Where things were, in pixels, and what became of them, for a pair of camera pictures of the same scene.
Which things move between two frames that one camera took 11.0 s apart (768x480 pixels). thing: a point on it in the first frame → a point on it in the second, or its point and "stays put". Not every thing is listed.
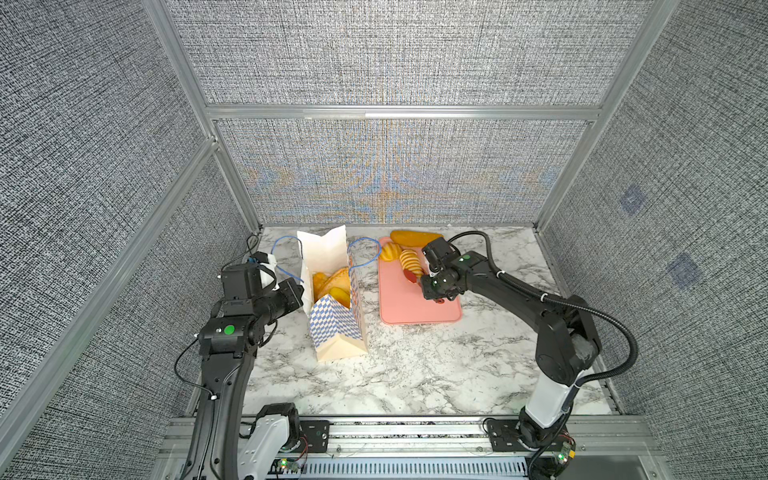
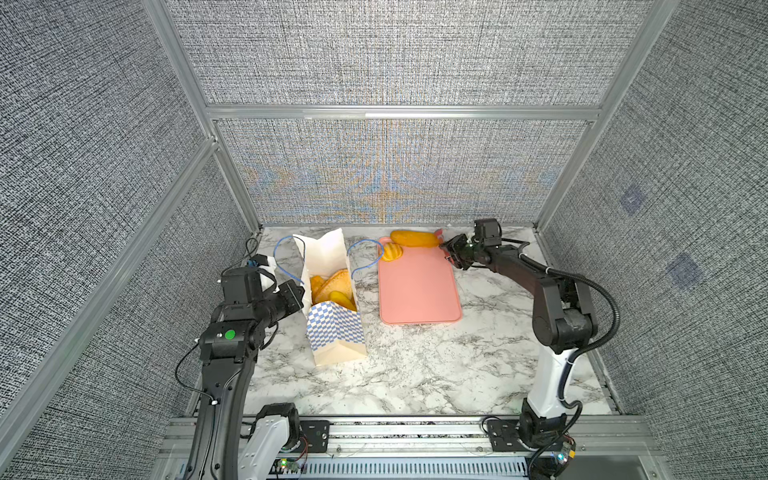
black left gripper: (293, 297) stays put
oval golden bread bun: (340, 295) stays put
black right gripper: (427, 292) → (453, 248)
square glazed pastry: (318, 279) stays put
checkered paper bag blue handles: (339, 329) stays put
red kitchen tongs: (411, 276) → (439, 235)
